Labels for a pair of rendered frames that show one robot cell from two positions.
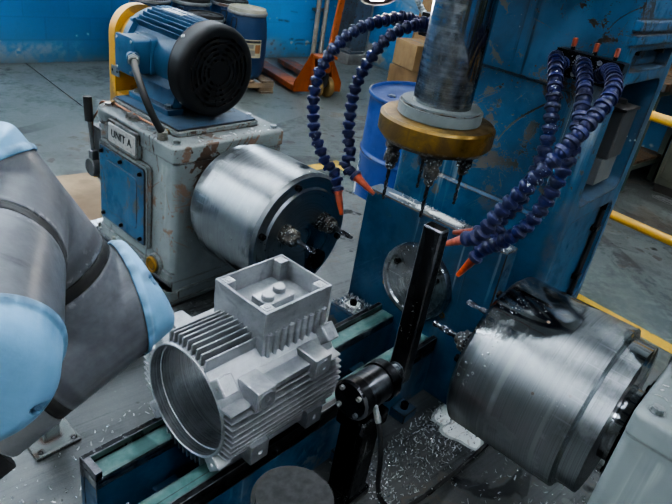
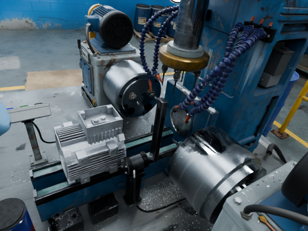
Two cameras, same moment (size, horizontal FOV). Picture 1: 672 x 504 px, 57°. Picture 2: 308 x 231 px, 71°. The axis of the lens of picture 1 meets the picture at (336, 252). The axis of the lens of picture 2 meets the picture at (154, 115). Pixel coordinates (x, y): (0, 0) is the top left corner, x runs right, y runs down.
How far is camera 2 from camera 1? 32 cm
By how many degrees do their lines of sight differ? 15
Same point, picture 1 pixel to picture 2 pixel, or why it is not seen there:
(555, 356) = (207, 164)
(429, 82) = (177, 35)
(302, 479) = (14, 206)
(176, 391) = not seen: hidden behind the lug
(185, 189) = (102, 75)
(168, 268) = (97, 104)
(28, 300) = not seen: outside the picture
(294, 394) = (100, 160)
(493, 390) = (181, 173)
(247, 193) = (118, 79)
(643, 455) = (228, 219)
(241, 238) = (113, 96)
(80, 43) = not seen: hidden behind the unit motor
